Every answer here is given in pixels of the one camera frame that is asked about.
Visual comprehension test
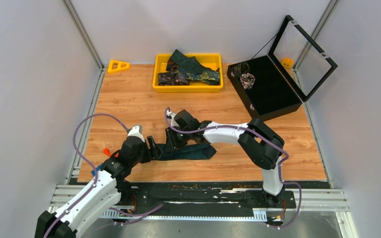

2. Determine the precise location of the dark patterned tie in bin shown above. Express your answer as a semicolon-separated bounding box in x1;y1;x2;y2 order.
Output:
158;71;189;86

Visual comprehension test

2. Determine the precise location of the blue floral tie in bin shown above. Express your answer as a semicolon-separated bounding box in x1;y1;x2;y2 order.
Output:
174;68;220;86

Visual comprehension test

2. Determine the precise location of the rolled dark tie in box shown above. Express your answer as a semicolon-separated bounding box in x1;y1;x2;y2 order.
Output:
231;61;250;80

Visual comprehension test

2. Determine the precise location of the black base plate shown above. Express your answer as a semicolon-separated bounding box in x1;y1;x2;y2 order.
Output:
115;181;297;217

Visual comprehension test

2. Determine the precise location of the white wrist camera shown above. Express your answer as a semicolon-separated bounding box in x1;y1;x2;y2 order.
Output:
166;111;179;127
127;124;143;140

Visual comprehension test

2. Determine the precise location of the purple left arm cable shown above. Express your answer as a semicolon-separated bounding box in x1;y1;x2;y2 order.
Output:
42;113;163;238

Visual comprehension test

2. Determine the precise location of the yellow plastic bin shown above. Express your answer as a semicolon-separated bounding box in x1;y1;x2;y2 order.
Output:
152;53;224;93

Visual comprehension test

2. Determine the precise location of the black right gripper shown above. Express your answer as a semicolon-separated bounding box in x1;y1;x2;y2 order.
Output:
165;125;191;153

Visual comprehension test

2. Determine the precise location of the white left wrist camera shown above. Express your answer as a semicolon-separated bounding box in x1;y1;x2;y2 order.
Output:
127;124;143;140

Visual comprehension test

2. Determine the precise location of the aluminium rail frame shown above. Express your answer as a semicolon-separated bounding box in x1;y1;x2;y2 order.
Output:
35;180;357;238

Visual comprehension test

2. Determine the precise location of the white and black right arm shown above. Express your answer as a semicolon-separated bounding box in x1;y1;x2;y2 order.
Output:
165;108;285;207

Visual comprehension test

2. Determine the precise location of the colourful toy brick block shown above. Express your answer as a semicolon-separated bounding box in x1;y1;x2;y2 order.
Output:
91;167;100;176

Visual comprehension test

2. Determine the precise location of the orange toy piece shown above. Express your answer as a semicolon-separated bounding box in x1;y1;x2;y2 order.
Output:
103;148;111;157

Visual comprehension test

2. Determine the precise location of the rolled floral tie in box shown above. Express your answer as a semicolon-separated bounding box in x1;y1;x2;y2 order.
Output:
240;73;255;90

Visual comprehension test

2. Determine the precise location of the dark green tie in bin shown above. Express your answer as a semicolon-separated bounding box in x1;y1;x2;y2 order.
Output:
166;49;220;74

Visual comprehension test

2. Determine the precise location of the yellow round toy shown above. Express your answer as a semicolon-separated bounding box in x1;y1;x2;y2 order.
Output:
281;58;294;69

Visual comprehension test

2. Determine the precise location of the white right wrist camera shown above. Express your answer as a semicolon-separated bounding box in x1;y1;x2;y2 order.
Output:
166;111;179;127

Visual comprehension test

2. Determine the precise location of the black gift box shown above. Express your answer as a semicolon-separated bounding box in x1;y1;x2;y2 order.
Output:
227;15;338;121

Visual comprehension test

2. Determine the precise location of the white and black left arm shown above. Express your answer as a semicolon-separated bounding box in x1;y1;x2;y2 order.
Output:
34;135;152;238

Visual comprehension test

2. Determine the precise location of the yellow triangle toy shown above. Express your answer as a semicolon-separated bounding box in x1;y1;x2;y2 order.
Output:
107;59;130;73

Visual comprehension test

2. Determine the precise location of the dark green tie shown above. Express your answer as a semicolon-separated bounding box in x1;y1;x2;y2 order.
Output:
166;49;220;74
157;144;217;161

